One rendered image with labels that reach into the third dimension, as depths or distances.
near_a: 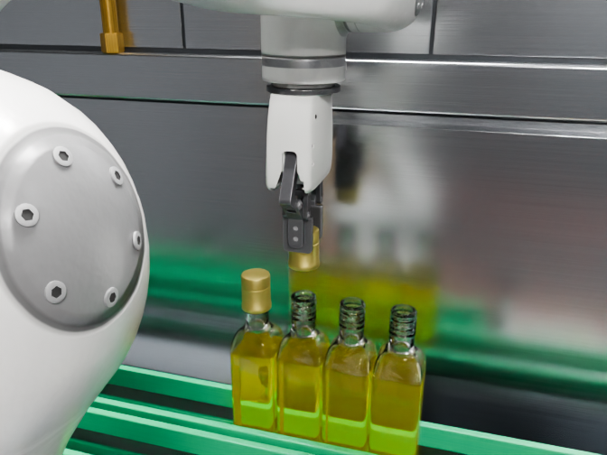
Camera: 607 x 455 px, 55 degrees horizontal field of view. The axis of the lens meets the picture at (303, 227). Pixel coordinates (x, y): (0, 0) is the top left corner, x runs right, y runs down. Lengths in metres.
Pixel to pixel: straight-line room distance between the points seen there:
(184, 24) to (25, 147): 0.66
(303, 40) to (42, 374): 0.44
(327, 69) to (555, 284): 0.39
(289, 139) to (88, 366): 0.42
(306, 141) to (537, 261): 0.34
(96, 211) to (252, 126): 0.64
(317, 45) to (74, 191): 0.42
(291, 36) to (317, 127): 0.09
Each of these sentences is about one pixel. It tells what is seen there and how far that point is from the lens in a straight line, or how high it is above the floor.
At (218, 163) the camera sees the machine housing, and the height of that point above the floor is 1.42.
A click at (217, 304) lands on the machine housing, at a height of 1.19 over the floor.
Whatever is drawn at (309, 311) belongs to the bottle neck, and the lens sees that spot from 0.68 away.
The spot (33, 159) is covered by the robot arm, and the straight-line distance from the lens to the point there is 0.17.
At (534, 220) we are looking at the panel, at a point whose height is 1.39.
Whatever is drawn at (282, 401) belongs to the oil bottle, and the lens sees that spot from 0.74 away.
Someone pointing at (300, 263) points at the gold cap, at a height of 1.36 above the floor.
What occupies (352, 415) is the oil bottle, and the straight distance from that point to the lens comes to 0.72.
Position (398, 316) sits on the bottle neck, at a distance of 0.65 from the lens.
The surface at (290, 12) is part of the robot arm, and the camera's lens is 0.46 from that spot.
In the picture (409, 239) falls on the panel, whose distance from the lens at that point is 0.76.
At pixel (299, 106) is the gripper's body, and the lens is 0.57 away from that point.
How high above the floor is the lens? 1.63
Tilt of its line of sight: 21 degrees down
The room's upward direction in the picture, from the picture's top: straight up
